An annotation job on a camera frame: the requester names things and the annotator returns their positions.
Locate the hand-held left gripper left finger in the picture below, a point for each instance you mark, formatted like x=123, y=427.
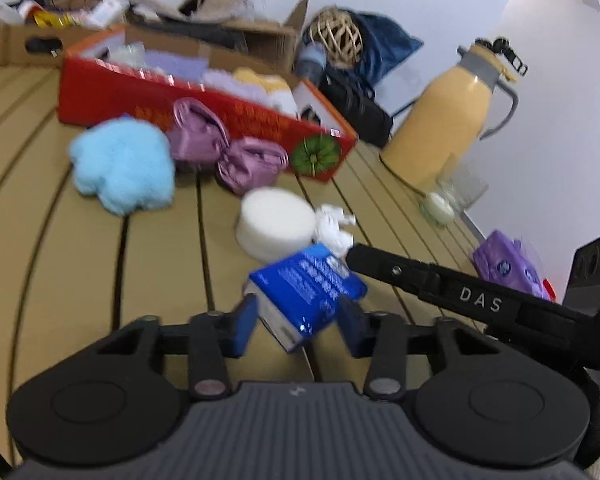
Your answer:
x=244, y=327

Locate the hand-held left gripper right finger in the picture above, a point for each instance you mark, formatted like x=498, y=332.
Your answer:
x=352, y=330

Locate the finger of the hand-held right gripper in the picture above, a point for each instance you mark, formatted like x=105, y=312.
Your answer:
x=390, y=267

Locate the blue carton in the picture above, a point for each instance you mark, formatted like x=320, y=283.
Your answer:
x=305, y=290

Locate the red cardboard box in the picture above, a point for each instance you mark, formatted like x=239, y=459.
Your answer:
x=145, y=105

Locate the purple tissue pack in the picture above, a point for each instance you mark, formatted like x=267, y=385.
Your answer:
x=512, y=267

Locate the glass cup with candle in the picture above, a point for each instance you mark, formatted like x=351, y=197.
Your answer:
x=452, y=195

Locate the white round jar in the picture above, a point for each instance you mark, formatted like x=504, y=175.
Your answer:
x=275, y=222

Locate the yellow thermos jug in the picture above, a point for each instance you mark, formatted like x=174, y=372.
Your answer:
x=445, y=120

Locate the black bag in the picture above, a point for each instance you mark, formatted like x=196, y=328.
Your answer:
x=357, y=110

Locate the purple satin pouch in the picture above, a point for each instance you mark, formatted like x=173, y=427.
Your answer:
x=252, y=165
x=197, y=132

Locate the light blue fluffy mitt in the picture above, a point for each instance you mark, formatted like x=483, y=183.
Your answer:
x=122, y=165

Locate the blue bottle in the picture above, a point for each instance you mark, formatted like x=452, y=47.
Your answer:
x=311, y=62

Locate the rattan ball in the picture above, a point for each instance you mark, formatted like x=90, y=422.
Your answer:
x=336, y=35

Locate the open cardboard box behind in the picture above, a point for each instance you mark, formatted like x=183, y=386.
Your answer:
x=240, y=25

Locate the small white box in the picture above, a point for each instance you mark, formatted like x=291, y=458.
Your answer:
x=105, y=12

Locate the yellow packet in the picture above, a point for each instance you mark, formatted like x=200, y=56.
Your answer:
x=52, y=20

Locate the small brown cardboard box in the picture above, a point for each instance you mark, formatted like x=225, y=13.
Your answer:
x=15, y=45

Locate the white bottle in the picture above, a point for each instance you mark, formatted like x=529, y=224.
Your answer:
x=4, y=11

